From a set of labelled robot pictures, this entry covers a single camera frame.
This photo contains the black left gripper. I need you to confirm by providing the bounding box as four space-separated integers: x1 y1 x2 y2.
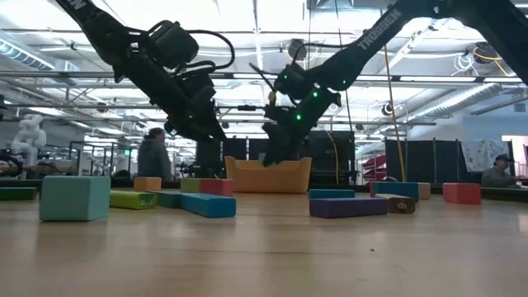
131 57 227 141

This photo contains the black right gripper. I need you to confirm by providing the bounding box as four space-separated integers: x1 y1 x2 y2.
262 84 343 167

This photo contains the orange-red medium block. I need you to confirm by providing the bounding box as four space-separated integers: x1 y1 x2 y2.
442 182 483 205
200 178 235 197

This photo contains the blue long block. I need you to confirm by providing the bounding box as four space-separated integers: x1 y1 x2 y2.
308 188 356 200
179 192 238 219

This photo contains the orange-yellow medium block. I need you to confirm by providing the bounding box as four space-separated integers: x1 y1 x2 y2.
133 177 163 192

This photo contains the teal long block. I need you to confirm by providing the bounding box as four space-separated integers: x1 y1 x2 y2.
148 190 207 210

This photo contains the purple long block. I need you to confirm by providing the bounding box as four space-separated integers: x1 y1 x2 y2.
309 196 389 219

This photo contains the lime long block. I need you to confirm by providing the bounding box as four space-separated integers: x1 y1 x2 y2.
109 190 158 210

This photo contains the blue medium block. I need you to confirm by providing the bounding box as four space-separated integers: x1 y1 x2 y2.
370 181 420 203

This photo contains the beige long block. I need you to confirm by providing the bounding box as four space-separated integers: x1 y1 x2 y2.
374 193 417 215

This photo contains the light blue small cube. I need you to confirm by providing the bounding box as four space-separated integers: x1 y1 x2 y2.
39 176 111 222

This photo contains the dark green long block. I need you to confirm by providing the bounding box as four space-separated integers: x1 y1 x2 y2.
0 186 38 202

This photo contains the black partition panel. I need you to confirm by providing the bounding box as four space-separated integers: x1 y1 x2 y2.
196 137 306 179
384 138 471 185

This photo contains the yellow plastic bin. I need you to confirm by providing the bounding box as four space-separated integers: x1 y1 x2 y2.
224 155 314 195

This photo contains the black cabinet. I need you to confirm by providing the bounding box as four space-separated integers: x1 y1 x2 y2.
304 130 356 186

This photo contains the person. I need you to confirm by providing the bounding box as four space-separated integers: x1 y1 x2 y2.
137 127 173 181
480 153 521 190

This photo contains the red rack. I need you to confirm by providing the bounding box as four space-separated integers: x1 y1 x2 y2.
361 154 388 182

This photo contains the white robot figure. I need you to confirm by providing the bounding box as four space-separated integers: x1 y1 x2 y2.
10 114 48 168

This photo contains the white patterned cloth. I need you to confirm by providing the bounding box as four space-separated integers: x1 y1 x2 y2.
460 139 512 173

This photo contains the black gantry frame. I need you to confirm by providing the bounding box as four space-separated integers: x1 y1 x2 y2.
214 104 271 125

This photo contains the short yellow cable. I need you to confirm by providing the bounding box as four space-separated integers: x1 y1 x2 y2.
324 130 340 185

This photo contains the black hanging cable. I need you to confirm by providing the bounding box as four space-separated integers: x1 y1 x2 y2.
344 88 355 134

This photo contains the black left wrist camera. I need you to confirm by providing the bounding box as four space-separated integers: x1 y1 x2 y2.
147 19 200 70

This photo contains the black ceiling cable reel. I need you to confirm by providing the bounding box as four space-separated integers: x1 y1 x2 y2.
287 38 309 62
472 40 499 65

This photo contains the yellow hanging cable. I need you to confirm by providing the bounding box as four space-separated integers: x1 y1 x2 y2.
382 43 408 183

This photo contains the silver ventilation duct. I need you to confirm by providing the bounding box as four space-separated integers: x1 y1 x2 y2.
406 82 528 125

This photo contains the grey ventilation duct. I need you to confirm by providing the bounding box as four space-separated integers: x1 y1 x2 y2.
0 39 79 86

